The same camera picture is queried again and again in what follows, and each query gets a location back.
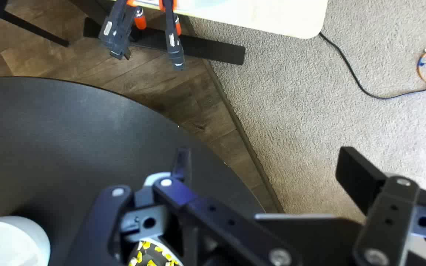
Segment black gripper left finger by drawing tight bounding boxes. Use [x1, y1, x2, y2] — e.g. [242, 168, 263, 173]
[67, 146, 297, 266]

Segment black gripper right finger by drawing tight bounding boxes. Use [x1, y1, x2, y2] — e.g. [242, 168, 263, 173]
[335, 145, 426, 266]

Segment clear plastic food container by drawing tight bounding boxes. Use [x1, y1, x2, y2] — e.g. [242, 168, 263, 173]
[124, 235, 186, 266]

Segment yellow snack pieces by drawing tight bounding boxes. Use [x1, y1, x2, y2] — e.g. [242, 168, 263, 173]
[129, 238, 183, 266]

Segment white ceramic bowl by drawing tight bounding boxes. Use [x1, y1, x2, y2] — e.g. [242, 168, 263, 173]
[0, 214, 53, 266]

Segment black and orange clamp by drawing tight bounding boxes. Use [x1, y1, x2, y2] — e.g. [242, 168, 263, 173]
[160, 0, 189, 72]
[98, 0, 150, 62]

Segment black table foot bar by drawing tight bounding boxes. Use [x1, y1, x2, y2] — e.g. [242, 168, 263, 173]
[84, 16, 248, 66]

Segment black stand leg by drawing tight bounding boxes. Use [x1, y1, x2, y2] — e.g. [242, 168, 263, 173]
[0, 0, 72, 49]

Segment white work table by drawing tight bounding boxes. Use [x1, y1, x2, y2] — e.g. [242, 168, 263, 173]
[134, 0, 331, 40]

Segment thin black floor cable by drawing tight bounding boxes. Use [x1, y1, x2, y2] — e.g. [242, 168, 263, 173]
[320, 31, 426, 102]

